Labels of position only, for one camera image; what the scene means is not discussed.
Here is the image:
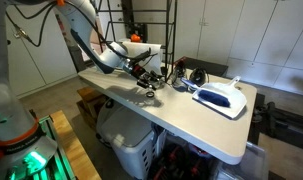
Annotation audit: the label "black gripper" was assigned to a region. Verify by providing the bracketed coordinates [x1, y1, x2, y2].
[122, 59, 163, 90]

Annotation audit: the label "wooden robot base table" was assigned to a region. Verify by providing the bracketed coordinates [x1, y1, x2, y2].
[50, 110, 102, 180]

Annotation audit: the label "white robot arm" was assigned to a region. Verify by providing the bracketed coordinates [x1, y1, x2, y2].
[0, 0, 159, 180]

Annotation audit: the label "white paper towel roll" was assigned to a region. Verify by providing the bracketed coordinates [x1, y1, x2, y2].
[123, 41, 163, 74]

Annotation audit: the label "orange power drill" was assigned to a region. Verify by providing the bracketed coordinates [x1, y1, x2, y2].
[130, 34, 141, 42]

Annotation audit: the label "grey sneaker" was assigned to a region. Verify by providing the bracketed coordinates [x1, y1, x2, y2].
[190, 68, 209, 86]

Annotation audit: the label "white laundry basket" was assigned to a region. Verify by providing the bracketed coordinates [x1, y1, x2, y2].
[96, 99, 166, 180]

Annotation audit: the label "blue hand brush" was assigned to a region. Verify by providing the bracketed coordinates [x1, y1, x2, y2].
[181, 78, 230, 107]

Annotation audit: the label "white cabinet doors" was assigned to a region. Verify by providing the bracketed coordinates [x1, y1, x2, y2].
[176, 0, 303, 95]

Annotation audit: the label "clear plastic bin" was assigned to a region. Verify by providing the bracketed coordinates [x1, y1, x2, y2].
[213, 142, 268, 180]

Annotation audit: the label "black wire rack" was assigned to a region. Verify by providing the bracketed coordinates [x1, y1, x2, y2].
[95, 0, 178, 80]

